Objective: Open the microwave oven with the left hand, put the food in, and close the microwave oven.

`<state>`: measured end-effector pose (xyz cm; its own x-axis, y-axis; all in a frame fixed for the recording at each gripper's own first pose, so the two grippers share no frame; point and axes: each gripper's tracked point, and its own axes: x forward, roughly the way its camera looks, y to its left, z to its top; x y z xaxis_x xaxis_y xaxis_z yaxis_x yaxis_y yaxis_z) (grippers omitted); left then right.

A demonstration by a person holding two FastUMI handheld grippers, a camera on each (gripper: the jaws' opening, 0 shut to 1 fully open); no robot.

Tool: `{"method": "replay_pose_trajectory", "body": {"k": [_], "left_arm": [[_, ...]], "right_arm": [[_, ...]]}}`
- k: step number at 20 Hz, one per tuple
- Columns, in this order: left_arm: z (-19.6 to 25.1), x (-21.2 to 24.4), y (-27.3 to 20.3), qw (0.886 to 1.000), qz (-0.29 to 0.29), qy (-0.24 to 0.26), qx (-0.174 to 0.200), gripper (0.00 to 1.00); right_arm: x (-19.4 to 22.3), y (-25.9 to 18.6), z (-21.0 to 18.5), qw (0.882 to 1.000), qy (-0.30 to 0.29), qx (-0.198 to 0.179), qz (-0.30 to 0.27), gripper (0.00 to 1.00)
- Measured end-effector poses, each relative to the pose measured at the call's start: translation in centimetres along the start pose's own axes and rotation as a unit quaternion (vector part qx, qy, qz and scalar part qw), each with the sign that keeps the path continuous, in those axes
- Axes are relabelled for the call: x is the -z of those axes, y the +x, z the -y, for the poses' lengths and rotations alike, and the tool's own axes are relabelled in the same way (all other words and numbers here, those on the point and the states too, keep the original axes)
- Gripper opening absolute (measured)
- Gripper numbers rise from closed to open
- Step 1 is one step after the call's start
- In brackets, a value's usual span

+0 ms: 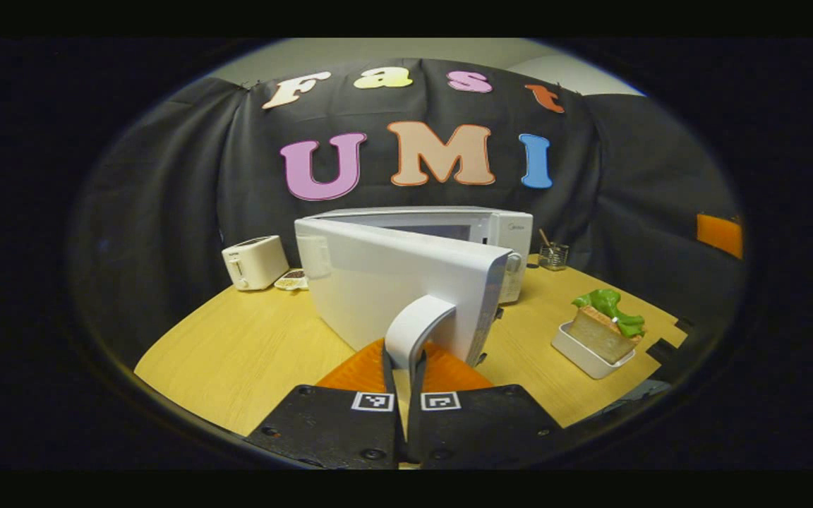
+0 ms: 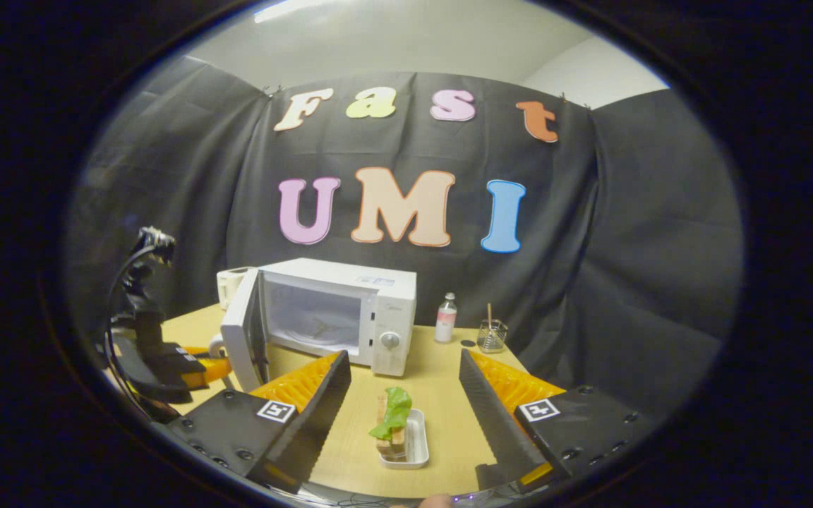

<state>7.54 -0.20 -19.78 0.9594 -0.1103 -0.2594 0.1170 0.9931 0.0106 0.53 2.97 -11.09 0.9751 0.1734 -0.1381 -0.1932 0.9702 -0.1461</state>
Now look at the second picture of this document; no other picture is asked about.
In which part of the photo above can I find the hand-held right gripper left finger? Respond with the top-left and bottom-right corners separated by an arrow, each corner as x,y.
167,349 -> 353,495

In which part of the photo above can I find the small glass jar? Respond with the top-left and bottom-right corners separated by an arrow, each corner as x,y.
477,319 -> 509,354

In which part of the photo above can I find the white toaster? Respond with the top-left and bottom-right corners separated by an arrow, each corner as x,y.
217,266 -> 255,311

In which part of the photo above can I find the white bottle with pink label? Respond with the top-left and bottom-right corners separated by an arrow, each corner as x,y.
435,293 -> 458,344

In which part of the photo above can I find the white microwave oven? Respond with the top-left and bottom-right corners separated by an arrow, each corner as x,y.
207,258 -> 418,393

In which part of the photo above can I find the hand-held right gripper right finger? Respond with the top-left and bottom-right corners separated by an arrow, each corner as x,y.
459,348 -> 651,491

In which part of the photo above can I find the white rectangular tray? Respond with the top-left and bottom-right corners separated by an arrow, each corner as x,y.
378,408 -> 430,470

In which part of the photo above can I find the bread and lettuce sandwich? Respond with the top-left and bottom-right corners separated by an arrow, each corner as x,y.
368,386 -> 413,456

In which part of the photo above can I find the black cable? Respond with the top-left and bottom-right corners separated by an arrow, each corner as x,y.
102,243 -> 167,418

